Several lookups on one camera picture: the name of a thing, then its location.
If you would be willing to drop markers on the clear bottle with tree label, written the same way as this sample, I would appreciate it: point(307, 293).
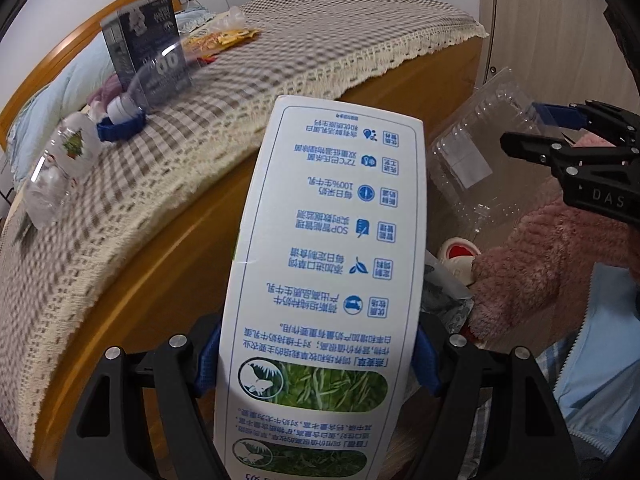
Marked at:
point(55, 170)

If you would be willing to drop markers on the yellow snack packet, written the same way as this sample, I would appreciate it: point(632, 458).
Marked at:
point(220, 40)

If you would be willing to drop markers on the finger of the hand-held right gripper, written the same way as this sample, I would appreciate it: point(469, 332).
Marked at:
point(555, 114)
point(530, 146)

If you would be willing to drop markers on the checkered lace-edged bedspread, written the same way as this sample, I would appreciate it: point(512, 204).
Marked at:
point(300, 40)

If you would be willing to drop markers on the white red slipper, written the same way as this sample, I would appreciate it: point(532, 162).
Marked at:
point(457, 267)

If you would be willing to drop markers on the purple cloth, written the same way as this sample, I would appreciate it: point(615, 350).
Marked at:
point(102, 91)

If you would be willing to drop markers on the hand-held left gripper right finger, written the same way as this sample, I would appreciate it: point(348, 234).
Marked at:
point(427, 360)

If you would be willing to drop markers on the light blue quilt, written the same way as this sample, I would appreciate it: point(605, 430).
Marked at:
point(75, 85)

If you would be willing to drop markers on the blue plastic object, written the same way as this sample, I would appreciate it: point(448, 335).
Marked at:
point(117, 130)

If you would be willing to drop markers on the clear plastic bag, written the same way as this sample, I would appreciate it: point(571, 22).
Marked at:
point(231, 19)

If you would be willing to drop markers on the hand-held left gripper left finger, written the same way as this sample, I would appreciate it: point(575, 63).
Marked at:
point(206, 365)

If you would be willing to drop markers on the pink fluffy slipper right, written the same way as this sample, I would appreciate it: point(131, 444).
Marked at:
point(540, 260)

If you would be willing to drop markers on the dark blue carton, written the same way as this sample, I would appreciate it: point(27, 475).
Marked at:
point(135, 25)

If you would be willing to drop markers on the frilled light blue pillow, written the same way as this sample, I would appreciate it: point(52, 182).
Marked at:
point(192, 19)

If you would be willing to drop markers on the person's light blue jacket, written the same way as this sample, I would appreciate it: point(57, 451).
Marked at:
point(600, 360)

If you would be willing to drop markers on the white milk carton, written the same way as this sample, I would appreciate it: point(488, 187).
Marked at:
point(325, 260)

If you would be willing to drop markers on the grey wooden door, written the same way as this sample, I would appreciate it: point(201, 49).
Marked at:
point(550, 35)

